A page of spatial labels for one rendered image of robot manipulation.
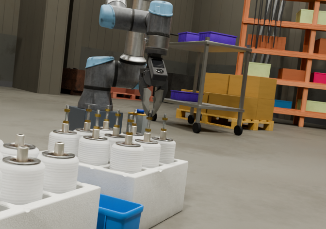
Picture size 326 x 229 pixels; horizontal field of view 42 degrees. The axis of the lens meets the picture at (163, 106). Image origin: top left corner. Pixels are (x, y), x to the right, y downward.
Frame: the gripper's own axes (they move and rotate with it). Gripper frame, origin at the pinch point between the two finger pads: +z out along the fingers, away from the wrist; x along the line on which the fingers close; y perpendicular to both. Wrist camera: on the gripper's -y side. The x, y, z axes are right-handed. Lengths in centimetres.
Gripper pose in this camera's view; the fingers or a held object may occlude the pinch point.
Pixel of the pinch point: (150, 112)
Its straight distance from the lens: 136.6
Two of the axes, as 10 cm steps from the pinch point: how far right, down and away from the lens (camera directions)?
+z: -1.2, 9.9, 0.6
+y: -2.6, -0.8, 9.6
